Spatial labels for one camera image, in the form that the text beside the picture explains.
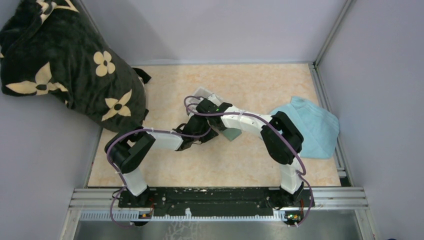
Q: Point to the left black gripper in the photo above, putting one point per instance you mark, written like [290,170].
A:
[211,134]

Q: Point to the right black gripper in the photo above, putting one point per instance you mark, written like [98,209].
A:
[221,128]

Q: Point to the translucent white plastic bin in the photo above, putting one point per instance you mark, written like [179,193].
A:
[202,92]

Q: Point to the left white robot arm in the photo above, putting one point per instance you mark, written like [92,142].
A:
[126,151]

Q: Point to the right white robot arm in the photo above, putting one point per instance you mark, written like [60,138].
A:
[282,139]

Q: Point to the light blue towel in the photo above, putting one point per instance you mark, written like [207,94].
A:
[319,127]

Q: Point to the black floral blanket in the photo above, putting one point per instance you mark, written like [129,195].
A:
[49,47]

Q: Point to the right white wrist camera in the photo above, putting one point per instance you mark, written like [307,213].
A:
[217,100]

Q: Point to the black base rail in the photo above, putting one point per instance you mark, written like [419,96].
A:
[216,202]

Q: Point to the aluminium frame rail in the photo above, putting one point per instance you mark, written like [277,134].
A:
[102,204]

